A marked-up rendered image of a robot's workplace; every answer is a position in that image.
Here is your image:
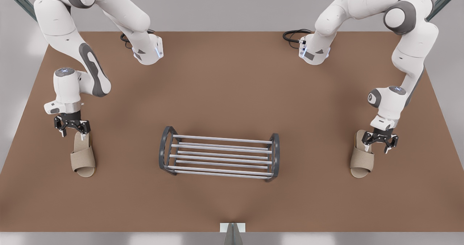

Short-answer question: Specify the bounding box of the grey metal shoe rack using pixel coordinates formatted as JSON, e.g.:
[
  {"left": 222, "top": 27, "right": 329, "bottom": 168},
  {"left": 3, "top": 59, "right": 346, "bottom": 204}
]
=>
[{"left": 158, "top": 126, "right": 280, "bottom": 183}]

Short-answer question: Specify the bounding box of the beige left slipper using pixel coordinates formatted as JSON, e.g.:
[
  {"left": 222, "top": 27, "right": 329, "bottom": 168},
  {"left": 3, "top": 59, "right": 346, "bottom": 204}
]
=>
[{"left": 349, "top": 130, "right": 375, "bottom": 179}]

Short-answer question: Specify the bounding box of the beige slipper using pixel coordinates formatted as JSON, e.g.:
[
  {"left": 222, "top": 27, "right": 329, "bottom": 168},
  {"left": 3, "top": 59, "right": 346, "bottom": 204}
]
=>
[
  {"left": 349, "top": 130, "right": 375, "bottom": 179},
  {"left": 70, "top": 130, "right": 96, "bottom": 178}
]

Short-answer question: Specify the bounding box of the beige right slipper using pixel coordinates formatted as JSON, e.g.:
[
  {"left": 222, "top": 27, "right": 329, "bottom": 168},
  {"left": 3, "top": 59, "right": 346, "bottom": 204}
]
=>
[{"left": 70, "top": 130, "right": 96, "bottom": 178}]

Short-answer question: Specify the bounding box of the black cable loop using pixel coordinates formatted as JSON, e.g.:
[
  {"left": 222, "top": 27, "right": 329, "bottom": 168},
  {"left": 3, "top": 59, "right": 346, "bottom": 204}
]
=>
[
  {"left": 282, "top": 29, "right": 314, "bottom": 49},
  {"left": 120, "top": 29, "right": 156, "bottom": 49}
]

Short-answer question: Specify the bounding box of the silver frame post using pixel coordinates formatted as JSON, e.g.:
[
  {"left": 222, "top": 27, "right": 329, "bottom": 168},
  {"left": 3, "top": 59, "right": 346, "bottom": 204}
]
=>
[
  {"left": 220, "top": 223, "right": 246, "bottom": 245},
  {"left": 426, "top": 0, "right": 464, "bottom": 22},
  {"left": 0, "top": 0, "right": 38, "bottom": 22}
]

